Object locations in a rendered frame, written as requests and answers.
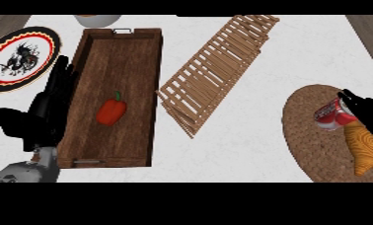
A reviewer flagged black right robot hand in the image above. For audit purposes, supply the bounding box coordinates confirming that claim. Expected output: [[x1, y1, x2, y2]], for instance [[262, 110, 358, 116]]
[[336, 88, 373, 129]]

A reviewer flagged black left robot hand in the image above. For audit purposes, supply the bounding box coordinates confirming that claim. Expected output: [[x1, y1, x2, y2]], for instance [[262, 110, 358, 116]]
[[0, 54, 78, 153]]

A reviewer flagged golden brown croissant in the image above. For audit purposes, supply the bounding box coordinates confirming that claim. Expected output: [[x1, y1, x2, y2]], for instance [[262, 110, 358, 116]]
[[342, 119, 373, 178]]

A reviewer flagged round brown woven placemat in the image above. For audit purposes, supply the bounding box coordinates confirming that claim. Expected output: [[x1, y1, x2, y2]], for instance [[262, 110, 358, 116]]
[[281, 84, 373, 184]]

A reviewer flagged wooden slatted tiered shelf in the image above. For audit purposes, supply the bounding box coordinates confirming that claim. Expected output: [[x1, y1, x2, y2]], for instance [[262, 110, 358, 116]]
[[155, 14, 281, 139]]

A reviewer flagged red and white can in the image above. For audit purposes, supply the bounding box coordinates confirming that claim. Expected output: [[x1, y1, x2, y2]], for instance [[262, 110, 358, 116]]
[[311, 97, 360, 132]]

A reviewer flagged red bell pepper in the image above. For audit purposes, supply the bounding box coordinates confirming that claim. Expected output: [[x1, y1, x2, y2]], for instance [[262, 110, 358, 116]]
[[94, 91, 130, 126]]

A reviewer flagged brown wooden tray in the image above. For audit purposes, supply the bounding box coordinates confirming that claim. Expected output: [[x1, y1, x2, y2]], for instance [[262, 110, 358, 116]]
[[56, 28, 165, 170]]

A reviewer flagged decorated plate with black rim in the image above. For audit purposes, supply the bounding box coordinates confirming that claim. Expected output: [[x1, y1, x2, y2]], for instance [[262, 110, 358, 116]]
[[0, 26, 62, 93]]

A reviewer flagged white bowl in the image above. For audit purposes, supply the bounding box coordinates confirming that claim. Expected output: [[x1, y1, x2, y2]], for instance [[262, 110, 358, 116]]
[[72, 14, 122, 29]]

